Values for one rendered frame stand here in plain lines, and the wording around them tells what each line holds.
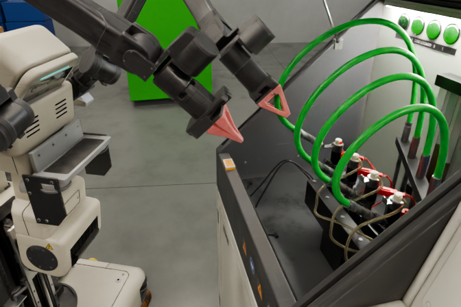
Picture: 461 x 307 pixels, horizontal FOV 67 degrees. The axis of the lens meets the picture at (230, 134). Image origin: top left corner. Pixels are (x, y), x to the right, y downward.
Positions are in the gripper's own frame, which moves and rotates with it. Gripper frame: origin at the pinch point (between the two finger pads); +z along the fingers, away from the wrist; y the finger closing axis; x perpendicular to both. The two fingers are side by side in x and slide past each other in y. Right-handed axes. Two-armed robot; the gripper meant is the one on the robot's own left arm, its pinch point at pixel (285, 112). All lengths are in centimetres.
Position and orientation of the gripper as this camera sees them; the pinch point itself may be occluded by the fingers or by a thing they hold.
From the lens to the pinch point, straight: 83.6
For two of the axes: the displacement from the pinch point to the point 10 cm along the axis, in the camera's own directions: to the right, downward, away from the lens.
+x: -7.2, 6.7, 1.7
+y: 0.0, -2.5, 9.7
